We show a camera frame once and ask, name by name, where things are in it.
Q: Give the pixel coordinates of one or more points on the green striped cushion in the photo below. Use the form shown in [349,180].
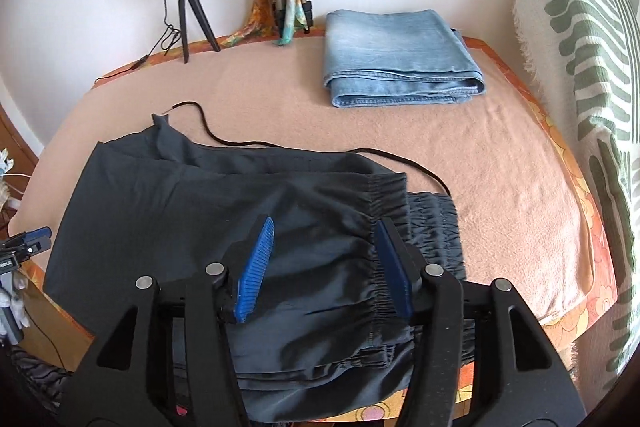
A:
[575,32]

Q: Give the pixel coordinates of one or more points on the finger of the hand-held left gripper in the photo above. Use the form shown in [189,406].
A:
[37,234]
[32,247]

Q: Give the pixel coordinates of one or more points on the beige blanket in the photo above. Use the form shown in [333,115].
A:
[300,117]

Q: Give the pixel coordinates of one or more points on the dark grey pants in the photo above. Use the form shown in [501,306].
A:
[175,207]

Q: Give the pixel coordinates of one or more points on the person's striped clothing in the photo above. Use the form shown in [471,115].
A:
[40,377]

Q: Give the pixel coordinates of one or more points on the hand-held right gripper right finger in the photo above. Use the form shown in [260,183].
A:
[392,272]

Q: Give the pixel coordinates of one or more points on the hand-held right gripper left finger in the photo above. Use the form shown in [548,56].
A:
[255,267]

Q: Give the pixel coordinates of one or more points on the folded blue jeans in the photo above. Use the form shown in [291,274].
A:
[390,47]

